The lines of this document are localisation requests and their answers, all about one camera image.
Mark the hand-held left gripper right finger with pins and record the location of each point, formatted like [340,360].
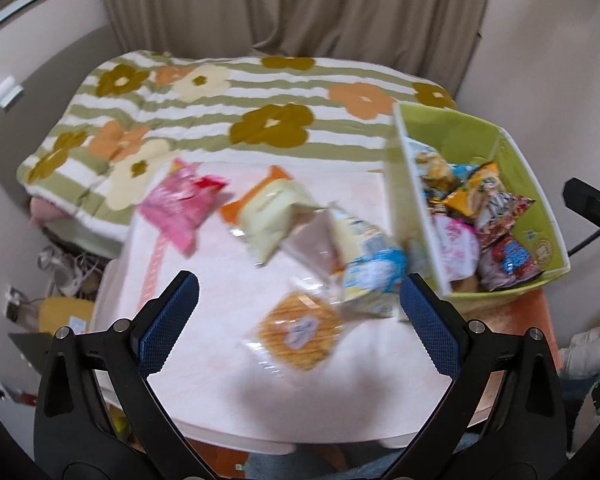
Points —
[432,325]

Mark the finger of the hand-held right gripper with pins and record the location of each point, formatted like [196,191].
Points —
[592,205]

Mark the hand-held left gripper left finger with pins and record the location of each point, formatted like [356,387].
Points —
[170,320]

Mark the green cardboard box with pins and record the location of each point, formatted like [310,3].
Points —
[530,170]

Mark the light blue snack packet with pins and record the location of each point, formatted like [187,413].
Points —
[375,270]

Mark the white pink snack packet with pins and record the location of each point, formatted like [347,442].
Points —
[455,245]

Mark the red blue snack packet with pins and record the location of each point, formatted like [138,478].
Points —
[512,260]

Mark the orange yellow snack packet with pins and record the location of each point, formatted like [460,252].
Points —
[475,192]

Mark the clear waffle packet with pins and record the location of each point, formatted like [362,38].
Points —
[295,332]

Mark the clear brown snack packet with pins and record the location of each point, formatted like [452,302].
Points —
[312,247]

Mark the orange white snack packet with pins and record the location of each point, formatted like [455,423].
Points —
[270,205]

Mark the yellow box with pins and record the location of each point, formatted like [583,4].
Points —
[65,312]

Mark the white garment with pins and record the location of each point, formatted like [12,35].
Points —
[582,352]

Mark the pink pillow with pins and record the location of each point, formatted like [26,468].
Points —
[47,210]

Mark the blue denim trousers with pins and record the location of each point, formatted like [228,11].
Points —
[300,467]

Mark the floral striped blanket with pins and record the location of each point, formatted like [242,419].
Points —
[205,110]

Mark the grey headboard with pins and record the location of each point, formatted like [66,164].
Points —
[55,55]

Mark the beige curtain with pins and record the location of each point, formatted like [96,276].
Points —
[290,5]

